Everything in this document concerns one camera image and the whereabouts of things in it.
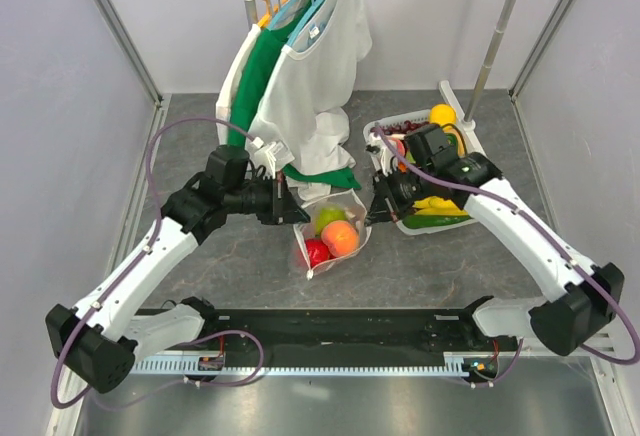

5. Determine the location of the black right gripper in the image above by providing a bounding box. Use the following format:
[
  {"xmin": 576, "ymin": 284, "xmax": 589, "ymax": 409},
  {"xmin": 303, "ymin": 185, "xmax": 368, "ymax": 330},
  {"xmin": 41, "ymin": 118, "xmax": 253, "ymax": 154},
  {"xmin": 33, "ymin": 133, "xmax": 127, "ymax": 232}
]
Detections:
[{"xmin": 364, "ymin": 164, "xmax": 435, "ymax": 226}]

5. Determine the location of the white cable duct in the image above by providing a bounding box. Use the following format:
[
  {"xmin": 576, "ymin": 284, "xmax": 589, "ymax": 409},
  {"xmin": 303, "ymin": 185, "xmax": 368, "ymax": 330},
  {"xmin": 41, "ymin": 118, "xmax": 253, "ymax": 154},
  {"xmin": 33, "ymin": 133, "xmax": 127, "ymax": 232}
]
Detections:
[{"xmin": 131, "ymin": 352, "xmax": 469, "ymax": 378}]

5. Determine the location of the blue clothes hanger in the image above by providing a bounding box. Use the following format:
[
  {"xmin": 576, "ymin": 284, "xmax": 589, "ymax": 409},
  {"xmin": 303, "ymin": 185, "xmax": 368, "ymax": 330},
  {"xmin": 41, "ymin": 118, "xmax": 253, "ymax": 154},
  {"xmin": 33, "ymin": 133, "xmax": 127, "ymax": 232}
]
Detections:
[{"xmin": 263, "ymin": 0, "xmax": 341, "ymax": 32}]

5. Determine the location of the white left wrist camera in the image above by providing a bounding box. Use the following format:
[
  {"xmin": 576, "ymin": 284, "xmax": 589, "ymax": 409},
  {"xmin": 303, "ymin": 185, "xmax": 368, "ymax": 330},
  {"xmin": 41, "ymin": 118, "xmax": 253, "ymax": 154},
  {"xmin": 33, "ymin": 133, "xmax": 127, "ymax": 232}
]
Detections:
[{"xmin": 249, "ymin": 137, "xmax": 294, "ymax": 177}]

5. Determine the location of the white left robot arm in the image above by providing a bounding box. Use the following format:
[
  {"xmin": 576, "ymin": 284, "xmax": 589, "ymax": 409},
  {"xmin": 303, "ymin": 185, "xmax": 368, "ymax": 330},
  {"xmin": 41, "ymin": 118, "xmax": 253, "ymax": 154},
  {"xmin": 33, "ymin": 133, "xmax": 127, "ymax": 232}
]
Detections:
[{"xmin": 45, "ymin": 145, "xmax": 310, "ymax": 394}]

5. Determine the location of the yellow lemon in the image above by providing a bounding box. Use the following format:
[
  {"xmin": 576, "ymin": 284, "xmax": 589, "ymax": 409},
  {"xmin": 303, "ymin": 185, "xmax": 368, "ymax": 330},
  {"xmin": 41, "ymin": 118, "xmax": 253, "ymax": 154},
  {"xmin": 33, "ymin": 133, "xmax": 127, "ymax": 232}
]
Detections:
[{"xmin": 429, "ymin": 104, "xmax": 457, "ymax": 126}]

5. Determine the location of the green t-shirt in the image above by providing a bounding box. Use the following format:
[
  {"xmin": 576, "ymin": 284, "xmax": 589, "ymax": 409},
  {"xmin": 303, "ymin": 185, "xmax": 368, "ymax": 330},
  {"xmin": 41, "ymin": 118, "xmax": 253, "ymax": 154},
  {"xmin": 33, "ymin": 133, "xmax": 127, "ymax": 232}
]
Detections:
[{"xmin": 226, "ymin": 0, "xmax": 372, "ymax": 199}]

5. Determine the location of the aluminium frame rail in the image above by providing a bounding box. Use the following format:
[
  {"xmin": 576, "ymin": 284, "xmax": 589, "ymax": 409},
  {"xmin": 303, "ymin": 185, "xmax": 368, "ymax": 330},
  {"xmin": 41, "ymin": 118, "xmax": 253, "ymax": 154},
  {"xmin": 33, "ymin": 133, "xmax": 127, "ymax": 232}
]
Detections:
[{"xmin": 67, "ymin": 0, "xmax": 166, "ymax": 107}]

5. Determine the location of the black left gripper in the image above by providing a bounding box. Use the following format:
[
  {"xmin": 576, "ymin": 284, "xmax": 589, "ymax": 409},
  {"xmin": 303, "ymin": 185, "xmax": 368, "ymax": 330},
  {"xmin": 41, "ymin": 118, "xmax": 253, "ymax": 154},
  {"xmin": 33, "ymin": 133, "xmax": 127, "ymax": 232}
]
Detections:
[{"xmin": 225, "ymin": 172, "xmax": 310, "ymax": 226}]

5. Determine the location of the yellow banana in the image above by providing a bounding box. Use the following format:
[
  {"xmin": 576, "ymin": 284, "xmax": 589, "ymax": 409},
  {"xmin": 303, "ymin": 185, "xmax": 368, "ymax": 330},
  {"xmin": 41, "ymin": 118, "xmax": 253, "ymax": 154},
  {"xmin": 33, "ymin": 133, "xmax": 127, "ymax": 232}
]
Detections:
[{"xmin": 413, "ymin": 196, "xmax": 468, "ymax": 217}]

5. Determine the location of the red grapes bunch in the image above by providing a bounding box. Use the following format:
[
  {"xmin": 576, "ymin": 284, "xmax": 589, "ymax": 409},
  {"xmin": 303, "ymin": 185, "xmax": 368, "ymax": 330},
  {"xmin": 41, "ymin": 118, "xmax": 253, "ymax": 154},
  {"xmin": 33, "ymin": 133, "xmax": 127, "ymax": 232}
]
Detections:
[{"xmin": 380, "ymin": 120, "xmax": 426, "ymax": 136}]

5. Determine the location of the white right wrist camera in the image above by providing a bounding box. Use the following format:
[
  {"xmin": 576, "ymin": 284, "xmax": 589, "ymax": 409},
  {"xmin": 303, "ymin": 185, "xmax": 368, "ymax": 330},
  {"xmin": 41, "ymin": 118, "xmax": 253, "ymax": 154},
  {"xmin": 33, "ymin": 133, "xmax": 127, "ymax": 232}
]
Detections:
[{"xmin": 366, "ymin": 133, "xmax": 406, "ymax": 176}]

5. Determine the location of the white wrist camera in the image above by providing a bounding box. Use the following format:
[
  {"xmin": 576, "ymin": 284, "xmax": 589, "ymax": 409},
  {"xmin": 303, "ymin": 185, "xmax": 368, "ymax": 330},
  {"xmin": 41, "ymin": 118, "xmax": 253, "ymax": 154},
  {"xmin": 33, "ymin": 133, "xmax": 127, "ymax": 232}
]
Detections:
[
  {"xmin": 366, "ymin": 133, "xmax": 406, "ymax": 176},
  {"xmin": 249, "ymin": 137, "xmax": 294, "ymax": 177}
]

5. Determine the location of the white mesh t-shirt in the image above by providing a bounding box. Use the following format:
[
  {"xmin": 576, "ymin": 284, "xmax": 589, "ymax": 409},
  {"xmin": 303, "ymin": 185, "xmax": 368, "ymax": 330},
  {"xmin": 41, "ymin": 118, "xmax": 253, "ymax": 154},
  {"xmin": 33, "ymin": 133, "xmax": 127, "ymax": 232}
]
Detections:
[{"xmin": 250, "ymin": 0, "xmax": 372, "ymax": 176}]

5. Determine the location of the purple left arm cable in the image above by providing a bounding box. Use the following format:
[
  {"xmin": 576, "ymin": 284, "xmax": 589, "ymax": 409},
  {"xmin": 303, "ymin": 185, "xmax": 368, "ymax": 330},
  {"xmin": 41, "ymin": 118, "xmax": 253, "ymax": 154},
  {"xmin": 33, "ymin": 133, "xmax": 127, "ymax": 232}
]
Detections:
[{"xmin": 49, "ymin": 116, "xmax": 266, "ymax": 411}]

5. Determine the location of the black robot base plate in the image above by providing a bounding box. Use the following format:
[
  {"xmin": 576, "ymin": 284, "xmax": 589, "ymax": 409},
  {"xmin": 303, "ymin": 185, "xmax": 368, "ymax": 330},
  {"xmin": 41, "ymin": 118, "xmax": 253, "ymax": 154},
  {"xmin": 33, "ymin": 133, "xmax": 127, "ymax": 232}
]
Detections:
[{"xmin": 180, "ymin": 303, "xmax": 518, "ymax": 366}]

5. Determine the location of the peach with green leaf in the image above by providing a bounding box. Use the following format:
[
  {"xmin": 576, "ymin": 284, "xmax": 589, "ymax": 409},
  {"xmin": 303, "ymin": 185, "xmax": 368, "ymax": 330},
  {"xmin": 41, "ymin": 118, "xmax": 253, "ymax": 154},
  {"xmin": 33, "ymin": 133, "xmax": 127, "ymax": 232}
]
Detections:
[{"xmin": 320, "ymin": 221, "xmax": 360, "ymax": 258}]

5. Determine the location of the white plastic fruit basket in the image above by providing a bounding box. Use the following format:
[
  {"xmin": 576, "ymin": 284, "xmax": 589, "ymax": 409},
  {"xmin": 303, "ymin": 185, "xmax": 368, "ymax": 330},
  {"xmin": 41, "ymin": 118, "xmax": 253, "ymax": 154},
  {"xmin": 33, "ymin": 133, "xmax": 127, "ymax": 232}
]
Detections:
[{"xmin": 362, "ymin": 109, "xmax": 485, "ymax": 236}]

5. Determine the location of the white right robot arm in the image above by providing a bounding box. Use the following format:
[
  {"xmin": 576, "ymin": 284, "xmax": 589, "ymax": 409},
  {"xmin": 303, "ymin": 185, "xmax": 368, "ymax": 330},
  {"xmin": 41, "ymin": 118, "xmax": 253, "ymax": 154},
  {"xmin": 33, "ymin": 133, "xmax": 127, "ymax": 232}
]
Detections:
[{"xmin": 367, "ymin": 124, "xmax": 624, "ymax": 356}]

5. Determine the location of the red apple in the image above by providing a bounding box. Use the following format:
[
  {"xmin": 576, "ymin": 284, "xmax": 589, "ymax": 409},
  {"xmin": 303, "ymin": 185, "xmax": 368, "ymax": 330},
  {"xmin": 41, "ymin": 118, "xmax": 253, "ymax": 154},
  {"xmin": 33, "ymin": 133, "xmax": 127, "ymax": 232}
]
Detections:
[{"xmin": 304, "ymin": 238, "xmax": 332, "ymax": 268}]

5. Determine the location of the green cucumber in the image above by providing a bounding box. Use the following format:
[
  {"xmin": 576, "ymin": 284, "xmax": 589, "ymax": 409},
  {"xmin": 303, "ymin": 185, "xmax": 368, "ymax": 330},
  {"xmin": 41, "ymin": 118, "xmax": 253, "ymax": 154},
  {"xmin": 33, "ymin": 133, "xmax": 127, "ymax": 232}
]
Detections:
[{"xmin": 402, "ymin": 214, "xmax": 471, "ymax": 230}]

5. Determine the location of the green lime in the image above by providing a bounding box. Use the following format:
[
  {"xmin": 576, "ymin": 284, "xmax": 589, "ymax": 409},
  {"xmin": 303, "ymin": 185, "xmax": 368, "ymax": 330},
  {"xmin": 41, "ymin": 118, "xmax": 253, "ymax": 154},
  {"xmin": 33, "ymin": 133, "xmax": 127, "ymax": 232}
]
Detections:
[{"xmin": 313, "ymin": 206, "xmax": 348, "ymax": 235}]

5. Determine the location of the clear zip top bag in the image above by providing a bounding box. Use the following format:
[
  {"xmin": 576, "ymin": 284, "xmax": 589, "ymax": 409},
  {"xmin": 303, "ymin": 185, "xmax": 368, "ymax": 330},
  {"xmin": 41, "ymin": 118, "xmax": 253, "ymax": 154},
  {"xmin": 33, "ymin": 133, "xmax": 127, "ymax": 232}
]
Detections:
[{"xmin": 290, "ymin": 190, "xmax": 372, "ymax": 280}]

